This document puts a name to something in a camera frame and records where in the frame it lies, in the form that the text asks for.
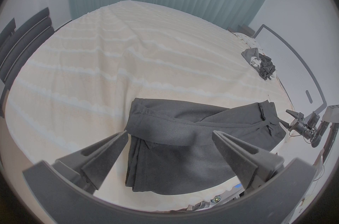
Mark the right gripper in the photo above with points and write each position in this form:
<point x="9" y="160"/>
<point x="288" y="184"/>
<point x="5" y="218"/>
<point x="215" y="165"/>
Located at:
<point x="299" y="126"/>

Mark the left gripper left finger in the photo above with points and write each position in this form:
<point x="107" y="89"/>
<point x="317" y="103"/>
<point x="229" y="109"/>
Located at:
<point x="103" y="162"/>

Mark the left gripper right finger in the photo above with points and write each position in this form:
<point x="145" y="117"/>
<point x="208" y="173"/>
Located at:
<point x="243" y="162"/>

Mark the black T-shirt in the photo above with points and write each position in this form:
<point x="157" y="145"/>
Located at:
<point x="190" y="143"/>

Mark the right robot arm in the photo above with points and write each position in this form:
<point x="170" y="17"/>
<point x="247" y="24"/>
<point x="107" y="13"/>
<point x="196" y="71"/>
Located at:
<point x="323" y="125"/>

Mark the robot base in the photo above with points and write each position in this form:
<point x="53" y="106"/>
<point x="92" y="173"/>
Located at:
<point x="219" y="197"/>

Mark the pile of clothes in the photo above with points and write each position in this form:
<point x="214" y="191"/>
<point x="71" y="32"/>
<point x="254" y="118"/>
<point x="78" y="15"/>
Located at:
<point x="261" y="64"/>

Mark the bed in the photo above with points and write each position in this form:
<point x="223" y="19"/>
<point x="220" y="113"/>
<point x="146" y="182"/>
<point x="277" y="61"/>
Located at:
<point x="132" y="72"/>

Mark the white printed pillow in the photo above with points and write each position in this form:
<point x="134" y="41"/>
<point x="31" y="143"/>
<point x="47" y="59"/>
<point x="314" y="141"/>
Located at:
<point x="245" y="37"/>

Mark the grey bedside table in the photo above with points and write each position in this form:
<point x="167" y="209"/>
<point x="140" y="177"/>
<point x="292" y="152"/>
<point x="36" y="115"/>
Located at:
<point x="245" y="29"/>

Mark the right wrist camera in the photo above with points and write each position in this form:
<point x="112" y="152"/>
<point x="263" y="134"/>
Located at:
<point x="315" y="116"/>

